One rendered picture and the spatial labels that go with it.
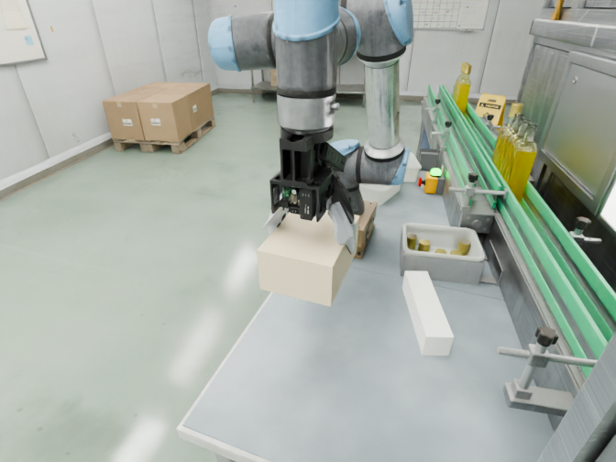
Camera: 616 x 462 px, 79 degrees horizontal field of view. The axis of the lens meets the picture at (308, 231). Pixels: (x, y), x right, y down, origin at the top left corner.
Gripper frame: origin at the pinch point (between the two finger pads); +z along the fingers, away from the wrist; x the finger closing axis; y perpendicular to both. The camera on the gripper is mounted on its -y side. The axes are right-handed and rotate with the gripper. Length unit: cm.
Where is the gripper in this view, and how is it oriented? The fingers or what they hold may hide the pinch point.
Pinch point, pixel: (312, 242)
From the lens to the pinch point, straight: 61.9
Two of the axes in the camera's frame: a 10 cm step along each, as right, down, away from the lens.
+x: 9.4, 1.8, -3.0
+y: -3.5, 5.0, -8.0
